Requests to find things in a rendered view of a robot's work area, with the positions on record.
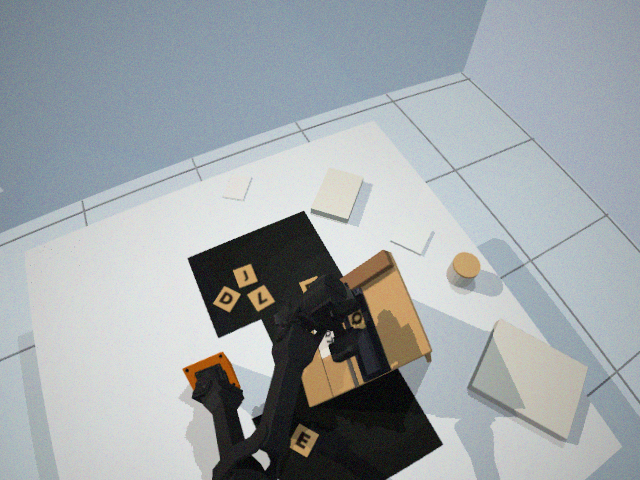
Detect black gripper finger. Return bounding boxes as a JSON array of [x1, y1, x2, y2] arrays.
[[347, 326, 362, 338]]

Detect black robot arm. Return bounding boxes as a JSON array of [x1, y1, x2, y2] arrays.
[[192, 274, 361, 480]]

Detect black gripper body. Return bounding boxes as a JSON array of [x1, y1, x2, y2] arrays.
[[310, 273, 360, 362]]

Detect white jar with tan lid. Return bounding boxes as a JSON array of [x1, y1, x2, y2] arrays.
[[446, 252, 480, 288]]

